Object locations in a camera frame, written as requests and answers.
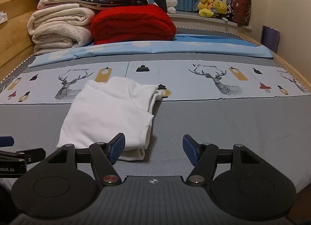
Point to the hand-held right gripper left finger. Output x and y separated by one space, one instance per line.
116 148

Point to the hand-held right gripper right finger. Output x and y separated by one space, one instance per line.
190 149

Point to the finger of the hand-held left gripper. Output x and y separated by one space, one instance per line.
34 155
6 141

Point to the white shirt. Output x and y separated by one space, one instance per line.
104 113

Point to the light blue sheet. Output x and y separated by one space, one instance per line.
182 47

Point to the beige fleece folded blanket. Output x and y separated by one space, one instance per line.
60 41

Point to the tissue box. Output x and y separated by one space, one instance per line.
3 17

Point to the red folded blanket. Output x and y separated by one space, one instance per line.
136 24

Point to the grey window seat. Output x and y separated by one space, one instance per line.
194 18

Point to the cream folded blanket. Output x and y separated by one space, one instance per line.
58 17

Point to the purple bag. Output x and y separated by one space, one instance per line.
270 39

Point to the striped dark plush toy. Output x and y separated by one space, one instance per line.
226 15

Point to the yellow plush toy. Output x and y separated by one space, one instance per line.
204 7
220 6

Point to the dark star patterned quilt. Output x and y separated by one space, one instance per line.
121 2

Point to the dark red cushion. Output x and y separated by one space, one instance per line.
241 11

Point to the white plush toy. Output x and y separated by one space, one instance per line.
172 2

